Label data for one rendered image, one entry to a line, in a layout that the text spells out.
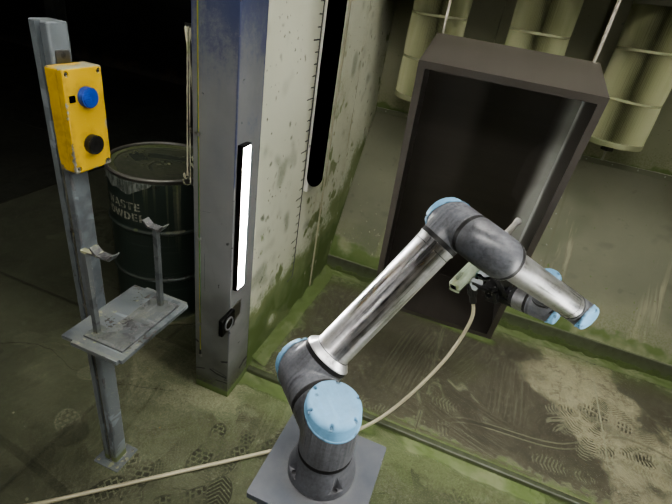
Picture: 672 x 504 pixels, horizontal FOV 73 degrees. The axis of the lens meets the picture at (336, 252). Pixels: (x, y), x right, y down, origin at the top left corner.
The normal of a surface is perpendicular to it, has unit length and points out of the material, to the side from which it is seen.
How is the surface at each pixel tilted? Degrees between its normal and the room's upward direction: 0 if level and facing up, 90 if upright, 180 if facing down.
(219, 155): 90
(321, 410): 5
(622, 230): 57
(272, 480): 0
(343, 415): 5
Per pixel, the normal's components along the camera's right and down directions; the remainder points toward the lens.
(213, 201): -0.35, 0.44
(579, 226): -0.22, -0.10
